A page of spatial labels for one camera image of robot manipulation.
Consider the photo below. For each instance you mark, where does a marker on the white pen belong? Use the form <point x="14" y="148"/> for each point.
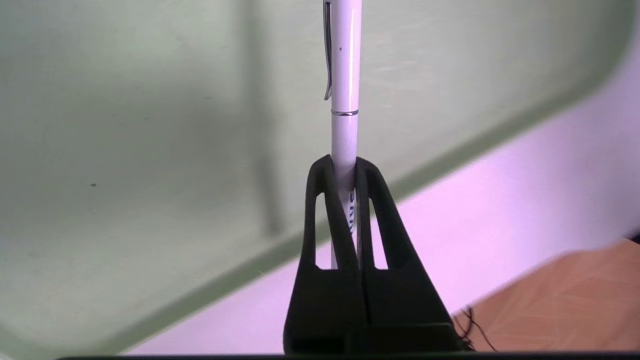
<point x="346" y="75"/>

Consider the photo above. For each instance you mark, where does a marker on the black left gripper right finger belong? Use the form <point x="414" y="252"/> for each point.
<point x="405" y="300"/>

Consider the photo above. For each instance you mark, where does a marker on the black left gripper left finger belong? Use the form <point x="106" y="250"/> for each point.
<point x="320" y="300"/>

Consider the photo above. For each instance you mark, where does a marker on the light green plastic tray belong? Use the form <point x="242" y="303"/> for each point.
<point x="150" y="125"/>

